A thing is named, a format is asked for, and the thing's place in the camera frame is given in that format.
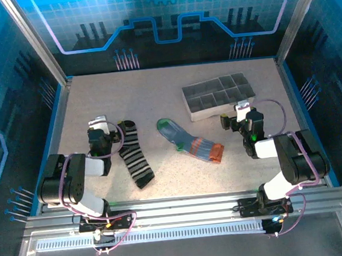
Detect black grey striped sock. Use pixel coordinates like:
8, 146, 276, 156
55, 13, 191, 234
115, 117, 157, 192

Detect blue orange green sock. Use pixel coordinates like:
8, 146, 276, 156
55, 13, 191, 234
156, 112, 227, 169

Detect grey divided organizer box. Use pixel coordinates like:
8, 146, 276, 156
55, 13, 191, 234
180, 70, 258, 123

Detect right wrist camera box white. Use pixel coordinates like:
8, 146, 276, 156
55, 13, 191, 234
233, 100, 253, 123

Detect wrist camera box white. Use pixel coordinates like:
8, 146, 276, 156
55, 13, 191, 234
87, 115, 110, 136
233, 100, 253, 123

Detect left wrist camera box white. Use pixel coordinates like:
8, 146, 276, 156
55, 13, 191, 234
87, 115, 110, 136

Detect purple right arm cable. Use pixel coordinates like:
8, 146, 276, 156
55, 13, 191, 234
249, 94, 326, 240

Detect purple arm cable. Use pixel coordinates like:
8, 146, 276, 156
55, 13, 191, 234
50, 118, 141, 256
249, 94, 326, 240

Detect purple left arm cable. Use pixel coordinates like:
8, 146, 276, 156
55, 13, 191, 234
50, 118, 141, 256

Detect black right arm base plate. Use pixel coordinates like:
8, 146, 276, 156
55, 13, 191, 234
236, 193, 294, 219

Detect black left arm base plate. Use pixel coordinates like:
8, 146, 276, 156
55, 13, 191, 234
76, 208, 135, 234

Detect aluminium front frame rail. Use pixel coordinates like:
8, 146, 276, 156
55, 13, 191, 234
21, 180, 342, 240

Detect white slotted cable duct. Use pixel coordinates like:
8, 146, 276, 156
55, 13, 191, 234
34, 217, 267, 254

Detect aluminium frame post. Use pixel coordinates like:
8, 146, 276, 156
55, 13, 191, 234
0, 0, 74, 92
270, 0, 337, 66

